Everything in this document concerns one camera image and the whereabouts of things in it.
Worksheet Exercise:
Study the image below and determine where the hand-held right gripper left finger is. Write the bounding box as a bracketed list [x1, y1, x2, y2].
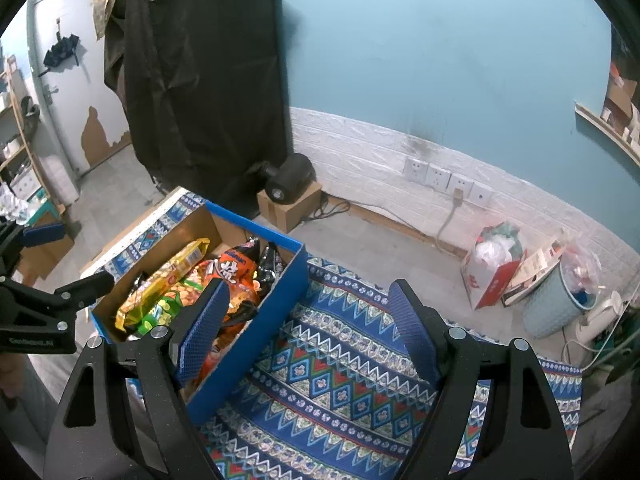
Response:
[42, 278, 231, 480]

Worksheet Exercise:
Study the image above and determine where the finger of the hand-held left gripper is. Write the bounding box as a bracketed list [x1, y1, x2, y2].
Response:
[0, 222, 66, 282]
[0, 270, 116, 329]

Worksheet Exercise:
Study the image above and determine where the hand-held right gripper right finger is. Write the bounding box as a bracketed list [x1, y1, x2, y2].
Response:
[388, 278, 574, 480]

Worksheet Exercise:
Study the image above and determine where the orange noodle-print snack bag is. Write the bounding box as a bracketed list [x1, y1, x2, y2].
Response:
[197, 304, 261, 387]

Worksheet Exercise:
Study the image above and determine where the green peanut snack bag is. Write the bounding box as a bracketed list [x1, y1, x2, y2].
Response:
[132, 267, 209, 339]

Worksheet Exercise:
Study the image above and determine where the long yellow biscuit pack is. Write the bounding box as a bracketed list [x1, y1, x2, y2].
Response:
[115, 237, 211, 334]

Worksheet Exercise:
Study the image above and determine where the blue cardboard box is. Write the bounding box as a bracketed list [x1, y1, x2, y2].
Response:
[90, 201, 309, 426]

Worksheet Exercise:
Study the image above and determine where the person's left forearm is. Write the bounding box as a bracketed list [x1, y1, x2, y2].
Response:
[0, 355, 29, 412]

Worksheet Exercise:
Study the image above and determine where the brown floor carton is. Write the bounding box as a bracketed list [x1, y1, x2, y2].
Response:
[17, 210, 76, 281]

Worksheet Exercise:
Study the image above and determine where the white plastic wrapped pack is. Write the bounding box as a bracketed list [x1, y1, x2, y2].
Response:
[42, 154, 81, 206]

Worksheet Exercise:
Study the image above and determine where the blue patterned blanket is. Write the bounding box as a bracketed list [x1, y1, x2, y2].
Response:
[82, 187, 584, 480]

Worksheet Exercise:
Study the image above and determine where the red white paper bag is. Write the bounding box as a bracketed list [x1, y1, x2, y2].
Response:
[460, 221, 524, 311]

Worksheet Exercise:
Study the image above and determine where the wooden shelf rack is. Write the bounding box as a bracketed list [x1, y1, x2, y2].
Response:
[0, 55, 66, 222]

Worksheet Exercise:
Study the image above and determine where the white plastic bag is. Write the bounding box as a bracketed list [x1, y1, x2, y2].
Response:
[474, 236, 517, 267]

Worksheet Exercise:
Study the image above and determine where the white peeling door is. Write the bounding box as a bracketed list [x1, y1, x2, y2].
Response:
[27, 0, 136, 182]

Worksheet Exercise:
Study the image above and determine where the light blue trash bin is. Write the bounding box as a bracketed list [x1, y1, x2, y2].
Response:
[522, 260, 594, 340]

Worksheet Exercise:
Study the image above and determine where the white red flat carton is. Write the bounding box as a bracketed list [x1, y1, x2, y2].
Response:
[502, 229, 574, 309]

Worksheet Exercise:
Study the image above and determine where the small brown cardboard box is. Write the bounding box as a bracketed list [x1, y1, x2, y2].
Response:
[256, 180, 324, 234]

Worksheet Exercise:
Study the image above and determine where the black round fan heater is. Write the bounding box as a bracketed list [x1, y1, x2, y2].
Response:
[247, 153, 316, 206]

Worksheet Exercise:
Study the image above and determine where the black folded umbrella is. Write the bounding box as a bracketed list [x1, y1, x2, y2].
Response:
[38, 33, 81, 79]

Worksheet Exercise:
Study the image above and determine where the clear plastic bin liner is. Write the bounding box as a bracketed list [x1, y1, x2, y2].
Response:
[559, 237, 609, 307]

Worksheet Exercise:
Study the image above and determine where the black cloth cover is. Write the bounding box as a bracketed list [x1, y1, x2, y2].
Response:
[103, 0, 291, 221]

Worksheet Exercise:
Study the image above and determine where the beige crumpled cloth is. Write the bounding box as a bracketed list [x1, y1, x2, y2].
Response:
[92, 0, 129, 42]

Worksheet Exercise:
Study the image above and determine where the brown shelf carton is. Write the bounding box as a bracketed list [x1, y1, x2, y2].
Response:
[607, 59, 640, 117]

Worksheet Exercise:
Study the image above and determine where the beige plug with cable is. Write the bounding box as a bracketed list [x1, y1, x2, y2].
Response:
[434, 187, 466, 257]

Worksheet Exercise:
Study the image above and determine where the black power cable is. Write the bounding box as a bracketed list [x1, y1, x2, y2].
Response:
[300, 194, 352, 222]

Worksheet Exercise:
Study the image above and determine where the white wall socket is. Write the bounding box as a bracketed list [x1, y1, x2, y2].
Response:
[446, 172, 474, 201]
[424, 164, 451, 191]
[403, 157, 429, 184]
[469, 182, 494, 207]

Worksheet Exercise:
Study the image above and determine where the green cable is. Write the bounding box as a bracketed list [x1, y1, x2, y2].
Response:
[589, 304, 632, 367]

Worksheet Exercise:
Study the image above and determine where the wooden wall shelf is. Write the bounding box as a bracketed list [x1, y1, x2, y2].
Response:
[573, 100, 640, 167]

